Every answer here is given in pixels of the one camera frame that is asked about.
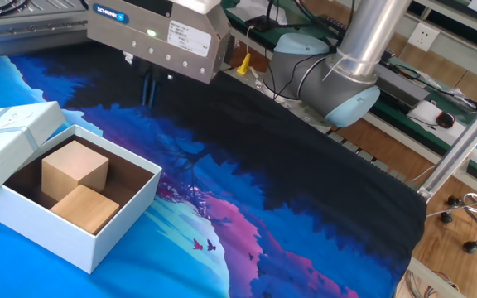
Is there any grey Schunk gripper body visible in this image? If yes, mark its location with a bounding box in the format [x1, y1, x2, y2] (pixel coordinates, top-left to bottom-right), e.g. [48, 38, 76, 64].
[87, 0, 234, 85]

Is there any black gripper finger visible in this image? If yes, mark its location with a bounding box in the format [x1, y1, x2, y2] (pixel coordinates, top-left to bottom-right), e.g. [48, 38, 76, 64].
[149, 62, 177, 109]
[132, 56, 152, 107]

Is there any tall light wooden cube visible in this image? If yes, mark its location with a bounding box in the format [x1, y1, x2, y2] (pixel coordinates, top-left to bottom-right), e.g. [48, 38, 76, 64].
[41, 139, 110, 203]

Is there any tan wooden block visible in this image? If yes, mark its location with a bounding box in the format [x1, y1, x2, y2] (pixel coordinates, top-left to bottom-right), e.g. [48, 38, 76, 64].
[49, 184, 121, 236]

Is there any small black electronic box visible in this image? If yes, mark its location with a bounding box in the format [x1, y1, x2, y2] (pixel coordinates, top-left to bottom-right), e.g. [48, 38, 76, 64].
[244, 15, 279, 33]

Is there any pale blue ribboned box lid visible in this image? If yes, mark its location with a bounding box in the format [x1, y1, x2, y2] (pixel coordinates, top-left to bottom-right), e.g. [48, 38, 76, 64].
[0, 100, 66, 191]

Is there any pale blue gift box base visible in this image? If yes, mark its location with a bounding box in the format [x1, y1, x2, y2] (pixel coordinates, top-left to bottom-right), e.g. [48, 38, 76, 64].
[0, 124, 163, 275]

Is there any grey metal box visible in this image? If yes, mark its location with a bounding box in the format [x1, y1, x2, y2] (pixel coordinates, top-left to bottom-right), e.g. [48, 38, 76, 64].
[373, 61, 431, 108]

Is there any white paper sheet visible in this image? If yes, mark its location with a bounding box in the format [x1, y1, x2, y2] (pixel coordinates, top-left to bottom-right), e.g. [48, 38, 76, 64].
[236, 0, 290, 28]

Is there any grey metal profile bench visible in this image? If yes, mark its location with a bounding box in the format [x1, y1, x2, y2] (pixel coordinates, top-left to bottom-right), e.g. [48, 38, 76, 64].
[0, 0, 90, 61]

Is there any blue landscape print tablecloth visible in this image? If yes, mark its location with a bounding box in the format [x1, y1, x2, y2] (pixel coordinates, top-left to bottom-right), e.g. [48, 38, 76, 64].
[0, 39, 428, 298]

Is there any green top workbench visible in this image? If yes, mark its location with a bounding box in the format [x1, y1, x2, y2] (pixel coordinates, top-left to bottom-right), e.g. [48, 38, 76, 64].
[221, 0, 477, 187]

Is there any white mouse pad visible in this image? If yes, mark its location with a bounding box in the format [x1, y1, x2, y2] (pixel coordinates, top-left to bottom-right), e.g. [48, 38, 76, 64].
[406, 100, 467, 141]

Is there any black computer mouse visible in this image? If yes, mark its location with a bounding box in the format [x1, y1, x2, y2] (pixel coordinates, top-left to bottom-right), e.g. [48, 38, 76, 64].
[436, 111, 456, 129]

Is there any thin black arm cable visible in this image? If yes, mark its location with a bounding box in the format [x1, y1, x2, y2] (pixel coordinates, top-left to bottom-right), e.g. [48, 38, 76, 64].
[262, 52, 327, 100]

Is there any white wall socket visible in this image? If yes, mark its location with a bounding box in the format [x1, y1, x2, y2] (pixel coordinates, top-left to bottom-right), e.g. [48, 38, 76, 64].
[407, 22, 441, 53]

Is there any aluminium frame post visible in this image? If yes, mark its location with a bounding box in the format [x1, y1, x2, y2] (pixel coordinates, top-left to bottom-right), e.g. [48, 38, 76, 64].
[417, 86, 477, 203]

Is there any coloured wire bundle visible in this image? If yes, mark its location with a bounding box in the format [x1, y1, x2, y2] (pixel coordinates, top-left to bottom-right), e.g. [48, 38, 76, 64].
[403, 268, 463, 298]

